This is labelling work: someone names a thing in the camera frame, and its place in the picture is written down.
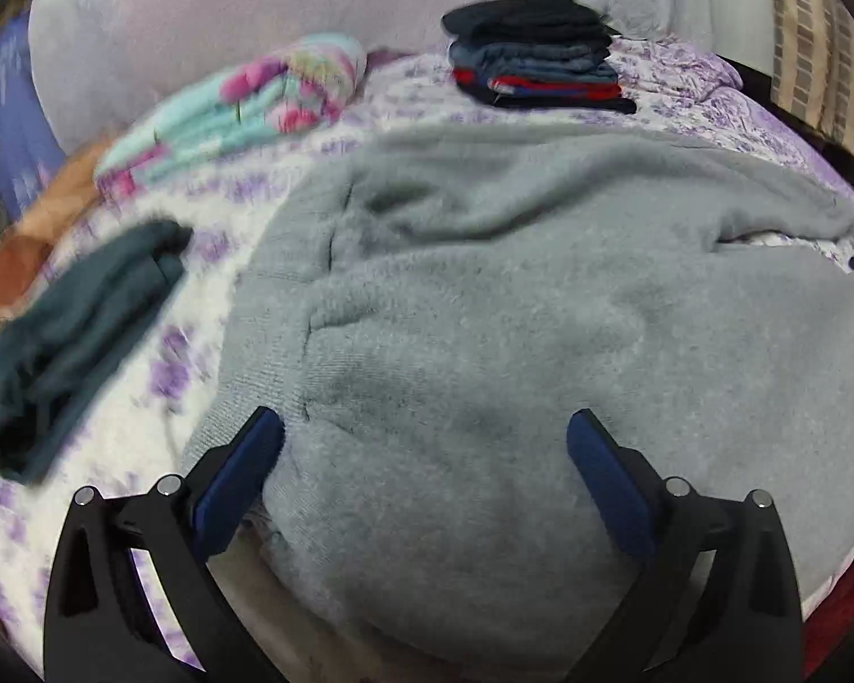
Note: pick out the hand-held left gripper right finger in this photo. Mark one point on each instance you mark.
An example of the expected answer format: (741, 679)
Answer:
(608, 491)

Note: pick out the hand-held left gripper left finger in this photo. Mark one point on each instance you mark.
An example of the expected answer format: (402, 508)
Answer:
(238, 484)

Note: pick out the grey fleece sweater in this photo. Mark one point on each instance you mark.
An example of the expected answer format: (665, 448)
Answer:
(505, 334)

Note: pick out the black folded pants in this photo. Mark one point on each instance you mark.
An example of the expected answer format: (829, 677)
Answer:
(526, 14)

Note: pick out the dark teal garment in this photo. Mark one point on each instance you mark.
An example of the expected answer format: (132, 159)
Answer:
(71, 341)

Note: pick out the purple floral bed sheet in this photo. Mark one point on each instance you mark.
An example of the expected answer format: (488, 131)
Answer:
(683, 85)

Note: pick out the red cloth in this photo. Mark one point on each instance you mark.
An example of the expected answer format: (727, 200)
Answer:
(836, 619)

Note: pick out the dark navy folded garment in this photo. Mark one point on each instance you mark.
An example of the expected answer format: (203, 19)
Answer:
(576, 105)

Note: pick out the orange cloth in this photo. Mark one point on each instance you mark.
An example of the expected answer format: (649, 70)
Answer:
(50, 206)

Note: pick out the red and blue folded garment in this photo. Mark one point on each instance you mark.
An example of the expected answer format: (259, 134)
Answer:
(541, 84)

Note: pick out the pink and teal floral blanket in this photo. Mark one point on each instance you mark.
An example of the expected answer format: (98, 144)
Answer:
(256, 107)

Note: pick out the blue folded jeans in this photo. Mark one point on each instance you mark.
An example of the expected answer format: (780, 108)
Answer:
(534, 57)

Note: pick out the blue printed bag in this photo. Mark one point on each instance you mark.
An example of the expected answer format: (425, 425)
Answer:
(18, 121)

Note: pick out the white lace covered bedding bundle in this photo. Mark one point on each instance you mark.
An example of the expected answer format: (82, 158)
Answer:
(256, 0)

